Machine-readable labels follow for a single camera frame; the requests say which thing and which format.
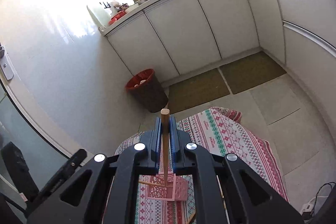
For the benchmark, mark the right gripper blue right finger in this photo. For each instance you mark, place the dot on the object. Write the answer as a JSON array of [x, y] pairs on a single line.
[[175, 146]]

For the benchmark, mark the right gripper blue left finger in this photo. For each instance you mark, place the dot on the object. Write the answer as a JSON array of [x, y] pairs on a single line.
[[155, 145]]

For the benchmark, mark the wooden chopstick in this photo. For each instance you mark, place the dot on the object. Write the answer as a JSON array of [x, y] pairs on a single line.
[[155, 184], [165, 118]]

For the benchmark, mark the pink perforated utensil basket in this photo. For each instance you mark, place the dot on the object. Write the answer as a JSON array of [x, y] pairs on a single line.
[[178, 193]]

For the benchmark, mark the white kitchen cabinet run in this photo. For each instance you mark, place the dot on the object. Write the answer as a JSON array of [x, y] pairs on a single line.
[[176, 37]]

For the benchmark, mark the patterned red green tablecloth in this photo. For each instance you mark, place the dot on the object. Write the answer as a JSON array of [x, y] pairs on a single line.
[[219, 131]]

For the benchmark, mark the dark bin with red liner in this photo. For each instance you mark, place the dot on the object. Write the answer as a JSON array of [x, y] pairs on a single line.
[[147, 90]]

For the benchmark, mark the left olive floor mat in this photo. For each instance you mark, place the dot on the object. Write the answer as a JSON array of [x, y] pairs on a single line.
[[196, 91]]

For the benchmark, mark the olive floor mat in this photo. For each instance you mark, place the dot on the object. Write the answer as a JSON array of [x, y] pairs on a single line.
[[196, 91], [251, 71]]

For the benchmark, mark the right olive floor mat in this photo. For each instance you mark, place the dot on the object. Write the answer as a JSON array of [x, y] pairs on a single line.
[[251, 71]]

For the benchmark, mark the red items on counter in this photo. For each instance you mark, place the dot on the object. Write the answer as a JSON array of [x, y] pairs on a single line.
[[116, 17]]

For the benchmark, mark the white power strip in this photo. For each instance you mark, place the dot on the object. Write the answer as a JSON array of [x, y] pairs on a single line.
[[307, 210]]

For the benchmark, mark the silver door handle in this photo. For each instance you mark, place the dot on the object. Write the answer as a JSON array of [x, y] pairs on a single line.
[[5, 66]]

